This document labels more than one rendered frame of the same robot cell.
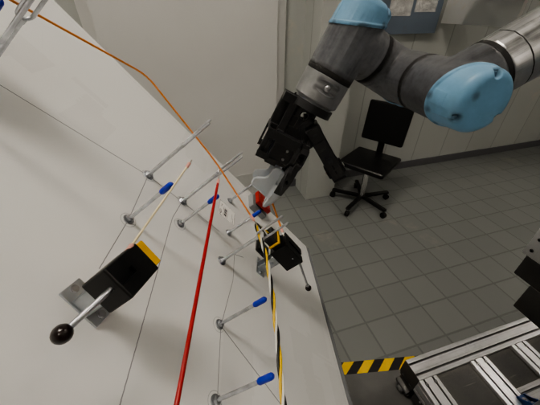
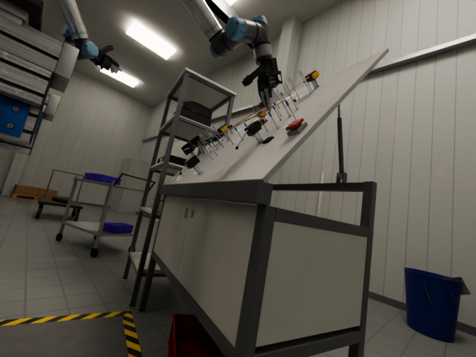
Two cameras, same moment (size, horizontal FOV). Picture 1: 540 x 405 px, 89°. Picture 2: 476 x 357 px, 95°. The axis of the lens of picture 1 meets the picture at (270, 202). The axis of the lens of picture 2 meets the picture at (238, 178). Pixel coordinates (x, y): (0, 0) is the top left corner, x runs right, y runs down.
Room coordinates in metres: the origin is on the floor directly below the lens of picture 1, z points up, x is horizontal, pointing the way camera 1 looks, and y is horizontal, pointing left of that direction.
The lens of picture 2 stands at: (1.20, -0.45, 0.76)
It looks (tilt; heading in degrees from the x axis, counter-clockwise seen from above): 9 degrees up; 154
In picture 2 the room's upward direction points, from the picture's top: 10 degrees clockwise
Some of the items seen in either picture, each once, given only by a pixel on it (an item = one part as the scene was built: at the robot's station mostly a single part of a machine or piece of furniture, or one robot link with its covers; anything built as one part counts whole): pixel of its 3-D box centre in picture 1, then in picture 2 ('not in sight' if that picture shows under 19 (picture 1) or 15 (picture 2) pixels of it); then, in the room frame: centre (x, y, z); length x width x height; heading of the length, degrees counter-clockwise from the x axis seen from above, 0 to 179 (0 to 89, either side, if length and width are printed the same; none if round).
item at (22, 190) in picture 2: not in sight; (35, 193); (-8.41, -3.06, 0.20); 1.14 x 0.82 x 0.40; 107
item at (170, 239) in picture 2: not in sight; (171, 228); (-0.18, -0.16, 0.60); 0.55 x 0.02 x 0.39; 5
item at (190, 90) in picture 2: not in sight; (179, 184); (-0.85, -0.03, 0.92); 0.61 x 0.50 x 1.85; 5
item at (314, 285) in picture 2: not in sight; (236, 241); (0.07, 0.16, 0.60); 1.17 x 0.58 x 0.40; 5
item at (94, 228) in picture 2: not in sight; (106, 210); (-2.20, -0.61, 0.49); 1.04 x 0.61 x 0.98; 30
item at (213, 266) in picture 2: not in sight; (208, 250); (0.37, -0.12, 0.60); 0.55 x 0.03 x 0.39; 5
